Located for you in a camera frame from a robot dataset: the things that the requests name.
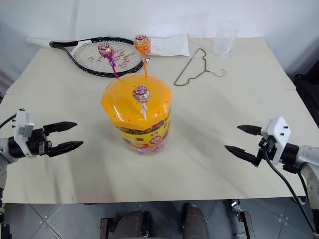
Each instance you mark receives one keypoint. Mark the clear plastic bag with paper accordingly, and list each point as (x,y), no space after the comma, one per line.
(169,46)

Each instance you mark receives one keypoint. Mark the black metal stand frame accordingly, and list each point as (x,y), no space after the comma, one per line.
(243,217)

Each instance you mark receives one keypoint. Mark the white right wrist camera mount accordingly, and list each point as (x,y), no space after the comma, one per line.
(278,135)

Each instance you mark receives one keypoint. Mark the black bag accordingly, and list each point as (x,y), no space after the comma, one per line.
(307,92)

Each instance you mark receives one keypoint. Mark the orange-lidded lollipop jar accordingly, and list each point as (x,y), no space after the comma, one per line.
(139,114)

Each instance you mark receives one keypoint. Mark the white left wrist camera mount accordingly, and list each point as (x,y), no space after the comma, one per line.
(23,127)

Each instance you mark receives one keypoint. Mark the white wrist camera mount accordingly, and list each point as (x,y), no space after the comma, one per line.
(278,135)
(23,127)

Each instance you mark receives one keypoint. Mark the orange lollipop with orange stick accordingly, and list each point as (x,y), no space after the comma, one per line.
(142,44)

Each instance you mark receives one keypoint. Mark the clear plastic cup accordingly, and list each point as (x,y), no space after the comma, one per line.
(224,41)

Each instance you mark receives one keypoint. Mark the black and white tennis racket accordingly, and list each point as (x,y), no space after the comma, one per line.
(104,56)

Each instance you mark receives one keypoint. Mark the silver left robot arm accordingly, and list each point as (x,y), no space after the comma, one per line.
(7,152)

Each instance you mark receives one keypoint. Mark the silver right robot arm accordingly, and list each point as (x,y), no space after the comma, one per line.
(304,159)

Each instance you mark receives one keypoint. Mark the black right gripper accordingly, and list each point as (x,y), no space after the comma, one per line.
(267,147)

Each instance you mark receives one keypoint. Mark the purple lollipop with white stick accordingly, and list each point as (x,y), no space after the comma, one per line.
(141,97)

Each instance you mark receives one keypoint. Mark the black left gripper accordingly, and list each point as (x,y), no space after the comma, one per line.
(40,143)

